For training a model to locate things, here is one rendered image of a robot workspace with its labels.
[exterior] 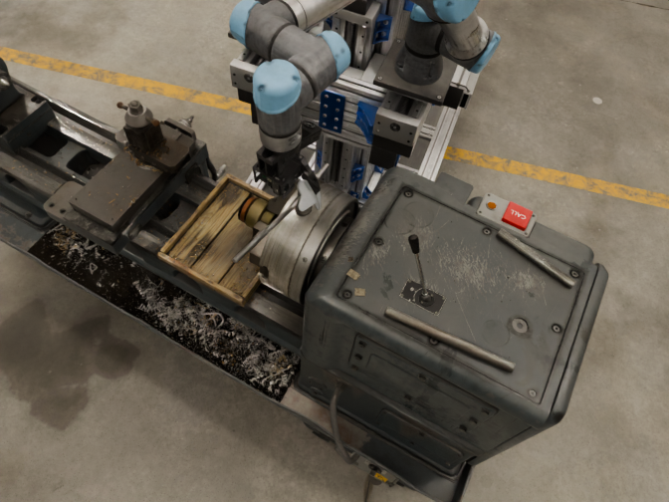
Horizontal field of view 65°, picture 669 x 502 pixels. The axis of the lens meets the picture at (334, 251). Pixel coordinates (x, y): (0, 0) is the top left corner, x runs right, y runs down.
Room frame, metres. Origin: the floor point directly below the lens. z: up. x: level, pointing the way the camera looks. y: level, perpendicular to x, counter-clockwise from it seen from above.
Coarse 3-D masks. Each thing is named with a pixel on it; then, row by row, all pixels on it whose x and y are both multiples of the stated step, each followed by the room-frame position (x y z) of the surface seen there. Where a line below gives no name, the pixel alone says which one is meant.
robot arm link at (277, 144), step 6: (300, 132) 0.64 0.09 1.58; (264, 138) 0.61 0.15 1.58; (270, 138) 0.61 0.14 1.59; (276, 138) 0.61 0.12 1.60; (282, 138) 0.61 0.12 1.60; (288, 138) 0.61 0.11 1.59; (294, 138) 0.63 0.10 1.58; (300, 138) 0.62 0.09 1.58; (264, 144) 0.62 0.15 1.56; (270, 144) 0.61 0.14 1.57; (276, 144) 0.61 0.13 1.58; (282, 144) 0.61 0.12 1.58; (288, 144) 0.61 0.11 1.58; (294, 144) 0.62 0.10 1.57; (276, 150) 0.61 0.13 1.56; (282, 150) 0.61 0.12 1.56; (288, 150) 0.61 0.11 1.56
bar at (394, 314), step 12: (396, 312) 0.47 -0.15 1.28; (408, 324) 0.45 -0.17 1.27; (420, 324) 0.45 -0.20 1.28; (432, 336) 0.43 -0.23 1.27; (444, 336) 0.43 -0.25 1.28; (456, 348) 0.41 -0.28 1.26; (468, 348) 0.41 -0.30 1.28; (480, 348) 0.42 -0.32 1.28; (492, 360) 0.39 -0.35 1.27; (504, 360) 0.40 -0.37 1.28
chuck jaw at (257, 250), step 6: (258, 222) 0.75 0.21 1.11; (258, 228) 0.73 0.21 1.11; (264, 228) 0.73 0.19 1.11; (258, 234) 0.71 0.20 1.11; (264, 240) 0.69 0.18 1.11; (258, 246) 0.67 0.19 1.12; (252, 252) 0.65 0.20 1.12; (258, 252) 0.65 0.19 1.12; (252, 258) 0.64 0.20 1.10; (258, 258) 0.63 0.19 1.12; (258, 264) 0.63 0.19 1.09; (264, 270) 0.61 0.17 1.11; (264, 276) 0.61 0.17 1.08
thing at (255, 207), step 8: (248, 200) 0.80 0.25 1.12; (256, 200) 0.81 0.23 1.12; (264, 200) 0.82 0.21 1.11; (240, 208) 0.78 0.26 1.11; (248, 208) 0.78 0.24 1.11; (256, 208) 0.78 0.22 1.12; (264, 208) 0.78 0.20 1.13; (240, 216) 0.77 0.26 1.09; (248, 216) 0.76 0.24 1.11; (256, 216) 0.76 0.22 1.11; (264, 216) 0.77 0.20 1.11; (272, 216) 0.77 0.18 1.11; (248, 224) 0.75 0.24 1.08
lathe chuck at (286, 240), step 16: (336, 192) 0.80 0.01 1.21; (288, 224) 0.68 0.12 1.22; (304, 224) 0.68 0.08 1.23; (272, 240) 0.65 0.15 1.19; (288, 240) 0.65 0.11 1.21; (304, 240) 0.65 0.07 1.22; (272, 256) 0.62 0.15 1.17; (288, 256) 0.62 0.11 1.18; (272, 272) 0.60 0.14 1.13; (288, 272) 0.59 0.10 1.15; (272, 288) 0.60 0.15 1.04; (288, 288) 0.57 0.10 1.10
